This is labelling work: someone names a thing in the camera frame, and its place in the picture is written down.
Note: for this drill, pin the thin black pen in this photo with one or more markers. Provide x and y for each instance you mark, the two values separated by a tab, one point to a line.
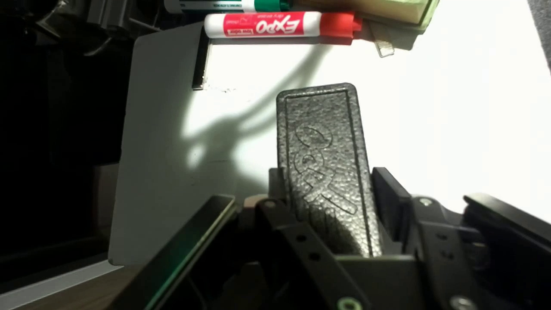
200	62

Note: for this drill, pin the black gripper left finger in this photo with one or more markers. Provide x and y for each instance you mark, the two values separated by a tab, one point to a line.
172	258

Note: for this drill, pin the black felt board duster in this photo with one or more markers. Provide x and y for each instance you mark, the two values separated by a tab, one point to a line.
327	165

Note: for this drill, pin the red Expo marker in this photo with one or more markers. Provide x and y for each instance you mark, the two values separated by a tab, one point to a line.
276	25

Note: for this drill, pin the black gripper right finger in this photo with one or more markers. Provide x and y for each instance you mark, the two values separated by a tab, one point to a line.
505	234

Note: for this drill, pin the small white table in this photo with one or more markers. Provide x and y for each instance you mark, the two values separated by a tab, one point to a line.
458	125

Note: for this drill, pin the green capped marker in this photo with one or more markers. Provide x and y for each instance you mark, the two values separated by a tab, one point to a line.
229	5

